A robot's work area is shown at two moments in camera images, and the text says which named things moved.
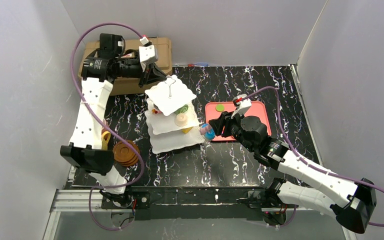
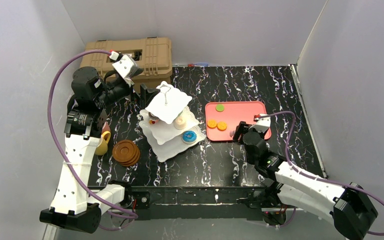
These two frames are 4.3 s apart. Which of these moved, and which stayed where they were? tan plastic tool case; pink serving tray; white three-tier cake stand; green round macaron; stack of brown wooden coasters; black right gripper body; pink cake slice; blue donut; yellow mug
Moved: pink cake slice; white three-tier cake stand; black right gripper body; blue donut
Stayed: tan plastic tool case; green round macaron; yellow mug; stack of brown wooden coasters; pink serving tray
